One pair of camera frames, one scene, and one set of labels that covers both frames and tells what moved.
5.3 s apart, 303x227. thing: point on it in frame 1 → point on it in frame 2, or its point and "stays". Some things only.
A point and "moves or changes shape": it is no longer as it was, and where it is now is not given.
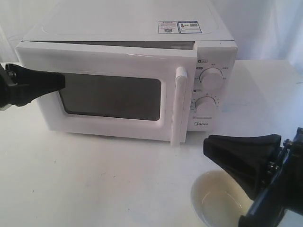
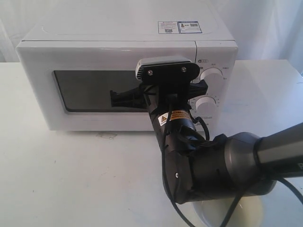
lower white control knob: (206, 105) stays
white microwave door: (136, 92) moves or changes shape
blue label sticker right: (189, 27) stays
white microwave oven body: (212, 91) stays
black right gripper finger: (249, 158) → (138, 97)
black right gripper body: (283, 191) → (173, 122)
